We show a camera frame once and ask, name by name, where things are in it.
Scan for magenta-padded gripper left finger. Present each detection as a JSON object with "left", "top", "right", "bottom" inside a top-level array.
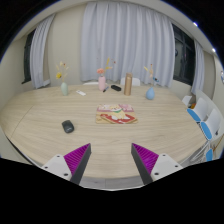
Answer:
[{"left": 41, "top": 142, "right": 92, "bottom": 186}]

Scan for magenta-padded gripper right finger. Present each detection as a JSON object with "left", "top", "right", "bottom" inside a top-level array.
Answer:
[{"left": 130, "top": 142, "right": 184, "bottom": 186}]

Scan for black computer mouse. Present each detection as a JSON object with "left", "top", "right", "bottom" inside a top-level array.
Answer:
[{"left": 61, "top": 119, "right": 75, "bottom": 134}]

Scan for cartoon print mouse pad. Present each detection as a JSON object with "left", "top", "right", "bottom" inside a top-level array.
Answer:
[{"left": 95, "top": 103, "right": 139, "bottom": 125}]

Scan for blue vase with dried flowers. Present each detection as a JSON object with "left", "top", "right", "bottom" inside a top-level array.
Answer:
[{"left": 143, "top": 63, "right": 160, "bottom": 101}]

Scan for green vase with dried flowers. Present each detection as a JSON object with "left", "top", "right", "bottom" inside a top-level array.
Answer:
[{"left": 54, "top": 60, "right": 70, "bottom": 97}]

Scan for white and blue chairs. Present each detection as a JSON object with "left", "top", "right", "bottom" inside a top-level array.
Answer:
[{"left": 181, "top": 94, "right": 224, "bottom": 163}]

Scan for bronze thermos bottle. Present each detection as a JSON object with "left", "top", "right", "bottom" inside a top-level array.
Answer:
[{"left": 123, "top": 72, "right": 134, "bottom": 97}]

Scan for pink vase with dried flowers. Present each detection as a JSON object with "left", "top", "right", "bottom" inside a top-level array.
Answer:
[{"left": 96, "top": 57, "right": 117, "bottom": 92}]

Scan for narrow white curtain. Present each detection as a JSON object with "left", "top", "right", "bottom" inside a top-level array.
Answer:
[
  {"left": 190, "top": 39, "right": 205, "bottom": 96},
  {"left": 29, "top": 13, "right": 56, "bottom": 90}
]

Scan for dark window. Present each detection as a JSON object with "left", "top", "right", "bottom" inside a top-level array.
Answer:
[
  {"left": 21, "top": 29, "right": 36, "bottom": 84},
  {"left": 172, "top": 23, "right": 197, "bottom": 87}
]

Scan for wide white curtain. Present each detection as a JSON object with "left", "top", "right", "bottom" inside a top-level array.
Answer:
[{"left": 79, "top": 1, "right": 177, "bottom": 88}]

